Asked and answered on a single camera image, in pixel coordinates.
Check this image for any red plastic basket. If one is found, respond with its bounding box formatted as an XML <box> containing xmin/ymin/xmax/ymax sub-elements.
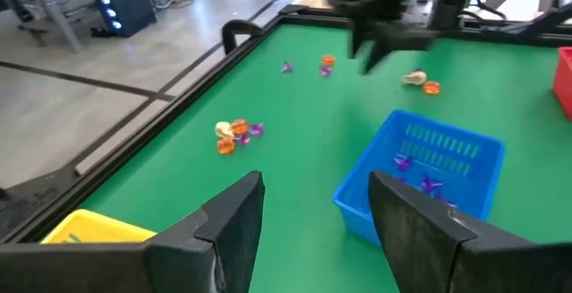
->
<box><xmin>551</xmin><ymin>46</ymin><xmax>572</xmax><ymax>122</ymax></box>

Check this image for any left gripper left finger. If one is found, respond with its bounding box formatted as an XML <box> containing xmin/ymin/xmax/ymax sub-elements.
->
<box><xmin>142</xmin><ymin>170</ymin><xmax>266</xmax><ymax>293</ymax></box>

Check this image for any black computer tower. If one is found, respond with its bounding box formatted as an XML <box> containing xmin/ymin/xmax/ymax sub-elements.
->
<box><xmin>88</xmin><ymin>0</ymin><xmax>158</xmax><ymax>38</ymax></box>

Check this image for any black metal table frame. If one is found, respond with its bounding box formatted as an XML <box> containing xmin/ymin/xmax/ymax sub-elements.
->
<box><xmin>0</xmin><ymin>2</ymin><xmax>572</xmax><ymax>245</ymax></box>

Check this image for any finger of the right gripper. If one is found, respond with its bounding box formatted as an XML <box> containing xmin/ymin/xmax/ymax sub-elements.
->
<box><xmin>348</xmin><ymin>30</ymin><xmax>373</xmax><ymax>60</ymax></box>
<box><xmin>362</xmin><ymin>44</ymin><xmax>404</xmax><ymax>76</ymax></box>

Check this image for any yellow plastic basket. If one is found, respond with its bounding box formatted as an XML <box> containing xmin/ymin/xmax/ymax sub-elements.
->
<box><xmin>39</xmin><ymin>208</ymin><xmax>158</xmax><ymax>245</ymax></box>

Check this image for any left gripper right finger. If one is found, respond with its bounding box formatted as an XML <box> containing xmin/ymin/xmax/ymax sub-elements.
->
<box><xmin>368</xmin><ymin>170</ymin><xmax>537</xmax><ymax>293</ymax></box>

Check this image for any green table mat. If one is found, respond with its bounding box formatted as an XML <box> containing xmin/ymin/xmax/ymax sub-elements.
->
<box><xmin>78</xmin><ymin>13</ymin><xmax>572</xmax><ymax>293</ymax></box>

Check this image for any blue plastic basket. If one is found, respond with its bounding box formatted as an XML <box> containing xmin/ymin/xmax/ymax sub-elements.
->
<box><xmin>332</xmin><ymin>109</ymin><xmax>507</xmax><ymax>246</ymax></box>

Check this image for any black arched handle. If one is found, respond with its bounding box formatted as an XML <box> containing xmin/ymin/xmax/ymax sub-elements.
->
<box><xmin>221</xmin><ymin>19</ymin><xmax>266</xmax><ymax>55</ymax></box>

